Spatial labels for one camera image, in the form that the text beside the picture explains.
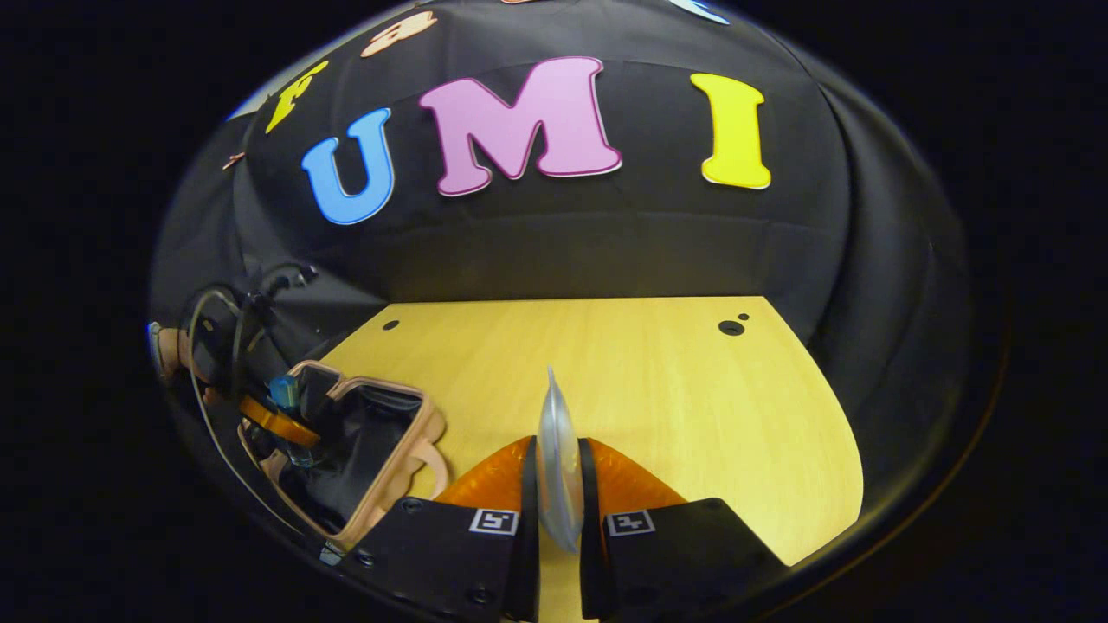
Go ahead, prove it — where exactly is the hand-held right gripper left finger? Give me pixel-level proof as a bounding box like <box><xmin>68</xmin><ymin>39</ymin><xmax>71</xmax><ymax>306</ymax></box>
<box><xmin>346</xmin><ymin>435</ymin><xmax>543</xmax><ymax>623</ymax></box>

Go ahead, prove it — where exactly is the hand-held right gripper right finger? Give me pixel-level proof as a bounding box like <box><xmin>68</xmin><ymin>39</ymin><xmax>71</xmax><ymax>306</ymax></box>
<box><xmin>578</xmin><ymin>437</ymin><xmax>789</xmax><ymax>620</ymax></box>

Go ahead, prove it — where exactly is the clear sachet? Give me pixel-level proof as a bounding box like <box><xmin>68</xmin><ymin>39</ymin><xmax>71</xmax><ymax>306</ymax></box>
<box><xmin>536</xmin><ymin>366</ymin><xmax>586</xmax><ymax>555</ymax></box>

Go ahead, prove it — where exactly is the black backdrop cloth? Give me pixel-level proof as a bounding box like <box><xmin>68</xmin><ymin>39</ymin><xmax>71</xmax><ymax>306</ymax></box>
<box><xmin>147</xmin><ymin>0</ymin><xmax>1009</xmax><ymax>555</ymax></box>

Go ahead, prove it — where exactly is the grey cable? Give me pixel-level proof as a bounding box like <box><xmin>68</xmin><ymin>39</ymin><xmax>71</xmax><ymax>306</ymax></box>
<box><xmin>188</xmin><ymin>288</ymin><xmax>304</xmax><ymax>530</ymax></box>

